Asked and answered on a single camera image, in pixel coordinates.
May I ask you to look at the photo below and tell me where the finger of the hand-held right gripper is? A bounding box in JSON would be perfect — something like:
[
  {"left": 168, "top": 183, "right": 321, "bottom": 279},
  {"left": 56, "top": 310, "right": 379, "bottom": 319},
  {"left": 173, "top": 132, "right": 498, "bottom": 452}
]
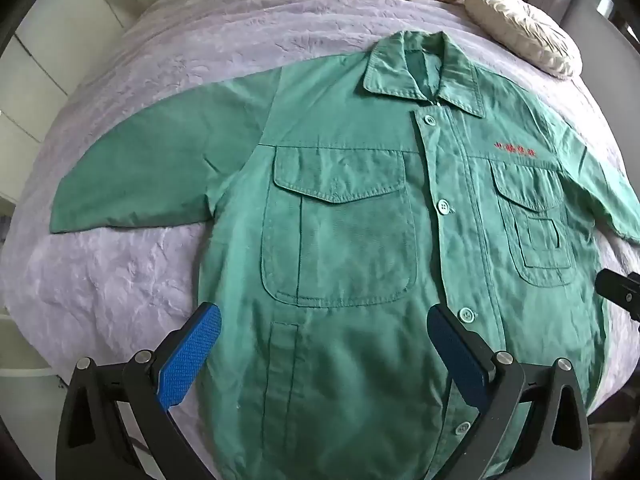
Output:
[{"left": 594, "top": 267, "right": 640, "bottom": 322}]

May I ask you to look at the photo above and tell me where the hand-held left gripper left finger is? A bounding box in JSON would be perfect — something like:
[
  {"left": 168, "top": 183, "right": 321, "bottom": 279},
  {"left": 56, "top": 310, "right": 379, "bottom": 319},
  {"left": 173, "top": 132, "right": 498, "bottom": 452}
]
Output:
[{"left": 55, "top": 302, "right": 222, "bottom": 480}]

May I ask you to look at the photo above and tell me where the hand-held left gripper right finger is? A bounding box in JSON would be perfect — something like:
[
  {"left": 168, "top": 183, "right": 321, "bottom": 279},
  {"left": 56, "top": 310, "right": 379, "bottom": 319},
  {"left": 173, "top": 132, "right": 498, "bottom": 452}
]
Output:
[{"left": 427, "top": 303, "right": 596, "bottom": 480}]

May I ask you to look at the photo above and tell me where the green work shirt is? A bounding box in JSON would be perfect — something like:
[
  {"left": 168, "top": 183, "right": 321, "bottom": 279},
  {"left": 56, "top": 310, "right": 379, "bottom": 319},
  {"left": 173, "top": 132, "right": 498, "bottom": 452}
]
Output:
[{"left": 48, "top": 30, "right": 640, "bottom": 480}]

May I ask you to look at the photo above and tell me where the cream pillow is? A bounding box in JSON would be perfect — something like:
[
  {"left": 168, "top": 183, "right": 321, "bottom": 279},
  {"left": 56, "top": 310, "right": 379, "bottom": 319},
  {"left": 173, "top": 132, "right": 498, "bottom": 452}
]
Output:
[{"left": 464, "top": 0, "right": 584, "bottom": 81}]

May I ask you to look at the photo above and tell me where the purple bed blanket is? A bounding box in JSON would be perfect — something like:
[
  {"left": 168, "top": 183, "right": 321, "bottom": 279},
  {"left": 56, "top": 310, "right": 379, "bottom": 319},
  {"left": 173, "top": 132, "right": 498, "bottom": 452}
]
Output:
[{"left": 0, "top": 0, "right": 640, "bottom": 441}]

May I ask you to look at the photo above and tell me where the white wardrobe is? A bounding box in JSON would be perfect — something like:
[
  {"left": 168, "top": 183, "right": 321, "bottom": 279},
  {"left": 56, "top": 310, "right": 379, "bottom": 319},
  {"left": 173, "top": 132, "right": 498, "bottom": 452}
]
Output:
[{"left": 0, "top": 0, "right": 128, "bottom": 206}]

